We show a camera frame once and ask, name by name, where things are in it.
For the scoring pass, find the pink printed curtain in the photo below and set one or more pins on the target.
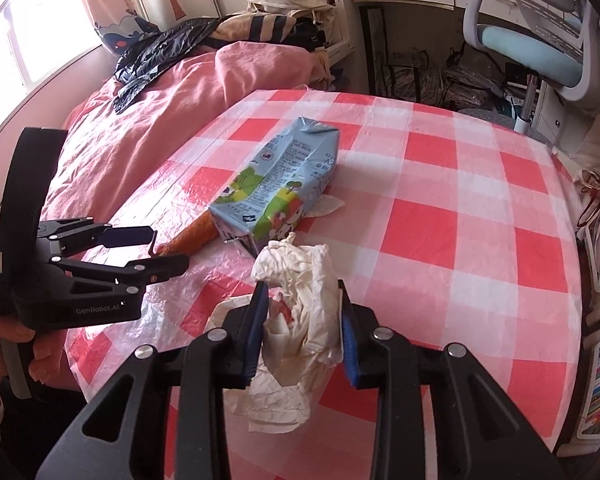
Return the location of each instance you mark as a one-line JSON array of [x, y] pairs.
[[115, 30]]

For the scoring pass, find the pink duvet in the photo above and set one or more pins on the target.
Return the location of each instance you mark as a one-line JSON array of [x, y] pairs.
[[155, 125]]

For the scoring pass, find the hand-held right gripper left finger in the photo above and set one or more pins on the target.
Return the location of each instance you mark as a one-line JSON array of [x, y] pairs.
[[256, 340]]

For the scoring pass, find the person's left hand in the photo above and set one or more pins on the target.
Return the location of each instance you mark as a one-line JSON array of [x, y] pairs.
[[50, 360]]

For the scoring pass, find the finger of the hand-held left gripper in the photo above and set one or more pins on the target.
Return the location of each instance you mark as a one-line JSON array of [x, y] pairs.
[[165, 266], [127, 236]]

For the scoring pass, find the red checkered tablecloth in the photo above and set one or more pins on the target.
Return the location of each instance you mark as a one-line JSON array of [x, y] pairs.
[[430, 260]]

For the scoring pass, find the grey and blue desk chair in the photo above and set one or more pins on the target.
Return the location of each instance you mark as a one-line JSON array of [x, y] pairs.
[[525, 45]]

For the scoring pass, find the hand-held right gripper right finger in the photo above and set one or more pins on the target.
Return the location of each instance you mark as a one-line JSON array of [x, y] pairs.
[[351, 355]]

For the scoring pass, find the striped plastic storage bag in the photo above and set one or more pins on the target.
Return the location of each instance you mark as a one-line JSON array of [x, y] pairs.
[[470, 85], [405, 80]]

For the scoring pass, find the orange carrot toy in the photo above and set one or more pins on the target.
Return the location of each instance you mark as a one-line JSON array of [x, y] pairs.
[[190, 235]]

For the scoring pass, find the window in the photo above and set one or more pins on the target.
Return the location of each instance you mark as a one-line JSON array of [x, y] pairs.
[[30, 35]]

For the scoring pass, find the clear plastic bag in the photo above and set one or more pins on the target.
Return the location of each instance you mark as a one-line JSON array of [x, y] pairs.
[[200, 285]]

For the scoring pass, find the beige striped blanket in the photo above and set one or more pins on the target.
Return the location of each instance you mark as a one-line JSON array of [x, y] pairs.
[[260, 27]]

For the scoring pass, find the small white tissue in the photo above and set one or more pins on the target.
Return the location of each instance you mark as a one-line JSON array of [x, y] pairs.
[[327, 206]]

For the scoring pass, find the cream paper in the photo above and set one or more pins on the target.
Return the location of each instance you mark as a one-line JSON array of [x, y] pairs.
[[305, 280]]

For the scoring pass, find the blue milk carton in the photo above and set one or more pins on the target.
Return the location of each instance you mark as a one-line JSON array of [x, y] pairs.
[[280, 175]]

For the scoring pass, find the black puffer jacket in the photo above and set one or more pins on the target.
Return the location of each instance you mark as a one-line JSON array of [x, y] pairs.
[[150, 55]]

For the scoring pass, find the white drawer cabinet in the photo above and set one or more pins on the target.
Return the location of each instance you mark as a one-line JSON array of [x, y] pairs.
[[595, 135]]

